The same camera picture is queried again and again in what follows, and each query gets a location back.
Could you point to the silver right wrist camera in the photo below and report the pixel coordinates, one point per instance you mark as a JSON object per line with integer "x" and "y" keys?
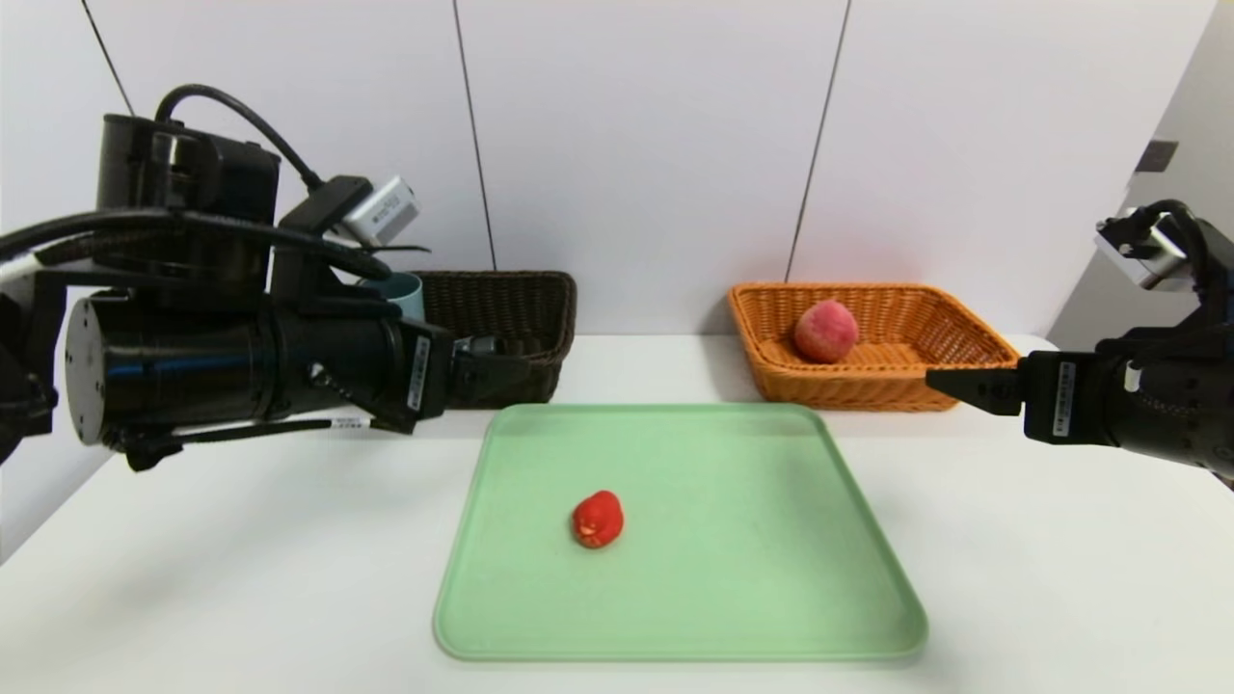
{"x": 1142, "y": 255}

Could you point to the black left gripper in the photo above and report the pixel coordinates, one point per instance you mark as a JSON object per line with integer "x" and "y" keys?
{"x": 427, "y": 373}

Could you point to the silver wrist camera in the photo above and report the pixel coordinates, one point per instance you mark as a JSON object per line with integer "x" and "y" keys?
{"x": 386, "y": 212}
{"x": 1142, "y": 255}

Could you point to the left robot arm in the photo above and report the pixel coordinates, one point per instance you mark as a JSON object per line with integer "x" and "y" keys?
{"x": 174, "y": 366}

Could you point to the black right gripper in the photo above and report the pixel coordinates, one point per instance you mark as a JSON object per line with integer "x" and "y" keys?
{"x": 1056, "y": 397}

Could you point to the dark wall bracket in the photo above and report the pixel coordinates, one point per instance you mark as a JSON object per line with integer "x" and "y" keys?
{"x": 1157, "y": 157}

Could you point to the blue-grey plastic cup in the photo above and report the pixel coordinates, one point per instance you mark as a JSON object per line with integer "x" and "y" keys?
{"x": 405, "y": 294}

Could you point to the light green plastic tray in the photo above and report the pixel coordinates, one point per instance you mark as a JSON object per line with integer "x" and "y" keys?
{"x": 752, "y": 559}

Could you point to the pink peach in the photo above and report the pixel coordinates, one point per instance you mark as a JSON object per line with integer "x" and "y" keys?
{"x": 826, "y": 333}

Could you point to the black face wash tube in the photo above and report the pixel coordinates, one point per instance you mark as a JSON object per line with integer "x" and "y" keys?
{"x": 480, "y": 345}

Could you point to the orange wicker basket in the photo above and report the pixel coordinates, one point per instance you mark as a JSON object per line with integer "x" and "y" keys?
{"x": 916, "y": 386}

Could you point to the dark brown wicker basket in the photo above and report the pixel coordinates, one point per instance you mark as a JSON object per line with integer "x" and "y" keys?
{"x": 511, "y": 304}

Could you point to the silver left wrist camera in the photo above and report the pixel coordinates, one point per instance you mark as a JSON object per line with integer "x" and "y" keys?
{"x": 386, "y": 212}

